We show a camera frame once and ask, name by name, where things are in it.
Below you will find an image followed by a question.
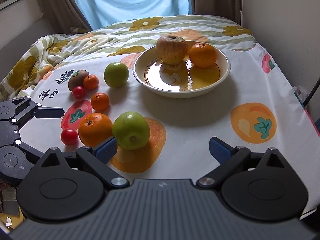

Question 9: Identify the red cherry tomato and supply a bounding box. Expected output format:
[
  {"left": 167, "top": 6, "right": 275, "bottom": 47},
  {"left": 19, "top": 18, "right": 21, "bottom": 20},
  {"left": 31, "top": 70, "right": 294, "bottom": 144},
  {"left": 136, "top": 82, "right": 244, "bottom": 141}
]
[
  {"left": 60, "top": 128, "right": 78, "bottom": 146},
  {"left": 72, "top": 86, "right": 85, "bottom": 99}
]

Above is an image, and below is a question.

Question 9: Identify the brown kiwi with sticker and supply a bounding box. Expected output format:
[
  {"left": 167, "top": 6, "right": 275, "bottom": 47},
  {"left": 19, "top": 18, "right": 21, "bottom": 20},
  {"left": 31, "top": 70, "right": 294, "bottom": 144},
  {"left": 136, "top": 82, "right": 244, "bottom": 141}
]
[{"left": 68, "top": 69, "right": 89, "bottom": 91}]

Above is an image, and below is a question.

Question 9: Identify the small mandarin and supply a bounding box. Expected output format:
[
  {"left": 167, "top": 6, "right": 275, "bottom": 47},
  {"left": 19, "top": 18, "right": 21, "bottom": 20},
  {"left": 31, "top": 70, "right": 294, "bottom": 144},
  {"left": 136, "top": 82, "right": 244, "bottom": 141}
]
[
  {"left": 83, "top": 74, "right": 99, "bottom": 90},
  {"left": 91, "top": 93, "right": 110, "bottom": 112}
]

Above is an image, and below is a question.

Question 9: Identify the large orange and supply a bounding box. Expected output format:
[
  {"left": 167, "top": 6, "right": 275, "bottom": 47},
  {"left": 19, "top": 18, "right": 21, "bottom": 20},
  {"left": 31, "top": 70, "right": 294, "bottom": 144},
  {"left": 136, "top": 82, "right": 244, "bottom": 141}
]
[
  {"left": 189, "top": 43, "right": 217, "bottom": 68},
  {"left": 78, "top": 113, "right": 113, "bottom": 147}
]

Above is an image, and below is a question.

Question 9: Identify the small green apple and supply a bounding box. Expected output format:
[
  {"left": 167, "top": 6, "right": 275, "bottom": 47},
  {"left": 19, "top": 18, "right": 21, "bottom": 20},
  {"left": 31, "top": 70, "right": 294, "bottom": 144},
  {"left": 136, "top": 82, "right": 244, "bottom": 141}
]
[{"left": 104, "top": 62, "right": 129, "bottom": 88}]

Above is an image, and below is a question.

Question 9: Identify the large green apple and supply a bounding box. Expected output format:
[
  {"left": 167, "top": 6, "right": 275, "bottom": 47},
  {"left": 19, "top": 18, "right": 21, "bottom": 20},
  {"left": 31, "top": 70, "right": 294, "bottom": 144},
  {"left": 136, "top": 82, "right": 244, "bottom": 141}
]
[{"left": 112, "top": 112, "right": 150, "bottom": 150}]

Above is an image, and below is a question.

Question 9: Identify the floral striped duvet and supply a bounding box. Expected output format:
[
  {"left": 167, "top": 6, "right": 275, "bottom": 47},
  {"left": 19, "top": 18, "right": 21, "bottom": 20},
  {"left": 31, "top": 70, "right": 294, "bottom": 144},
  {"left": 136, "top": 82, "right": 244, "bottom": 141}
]
[{"left": 1, "top": 15, "right": 256, "bottom": 101}]

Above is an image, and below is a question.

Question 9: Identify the white plastic bag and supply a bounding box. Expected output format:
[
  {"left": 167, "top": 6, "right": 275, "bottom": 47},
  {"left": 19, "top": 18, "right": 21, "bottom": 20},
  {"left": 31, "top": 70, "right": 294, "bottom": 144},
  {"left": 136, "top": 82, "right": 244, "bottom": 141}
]
[{"left": 293, "top": 86, "right": 309, "bottom": 108}]

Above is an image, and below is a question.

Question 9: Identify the brown left curtain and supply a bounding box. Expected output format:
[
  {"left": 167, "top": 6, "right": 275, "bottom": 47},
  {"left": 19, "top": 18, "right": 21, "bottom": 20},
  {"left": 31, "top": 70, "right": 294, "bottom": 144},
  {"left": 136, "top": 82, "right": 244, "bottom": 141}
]
[{"left": 37, "top": 0, "right": 92, "bottom": 34}]

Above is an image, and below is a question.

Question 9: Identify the white fruit print tablecloth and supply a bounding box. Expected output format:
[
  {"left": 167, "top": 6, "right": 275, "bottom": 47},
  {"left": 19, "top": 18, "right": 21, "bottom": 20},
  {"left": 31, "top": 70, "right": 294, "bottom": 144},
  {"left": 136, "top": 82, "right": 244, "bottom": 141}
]
[{"left": 20, "top": 45, "right": 319, "bottom": 210}]

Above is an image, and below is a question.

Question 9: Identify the cream ceramic fruit bowl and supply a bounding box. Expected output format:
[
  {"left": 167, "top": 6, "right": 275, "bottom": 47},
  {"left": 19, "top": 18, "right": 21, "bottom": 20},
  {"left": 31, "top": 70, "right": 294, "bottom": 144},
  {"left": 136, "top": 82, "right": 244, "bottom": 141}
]
[{"left": 133, "top": 41, "right": 231, "bottom": 99}]

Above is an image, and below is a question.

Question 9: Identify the large orange in bowl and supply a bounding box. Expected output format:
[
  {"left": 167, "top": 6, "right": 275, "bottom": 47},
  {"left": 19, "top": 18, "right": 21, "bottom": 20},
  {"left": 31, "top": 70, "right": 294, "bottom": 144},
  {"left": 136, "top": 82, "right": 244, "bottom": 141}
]
[{"left": 189, "top": 43, "right": 217, "bottom": 68}]

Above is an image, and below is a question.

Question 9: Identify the reddish yellow apple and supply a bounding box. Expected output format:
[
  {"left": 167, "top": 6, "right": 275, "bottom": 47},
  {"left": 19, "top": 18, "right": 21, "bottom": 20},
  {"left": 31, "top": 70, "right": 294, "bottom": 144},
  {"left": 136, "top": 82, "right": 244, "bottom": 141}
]
[{"left": 155, "top": 35, "right": 188, "bottom": 65}]

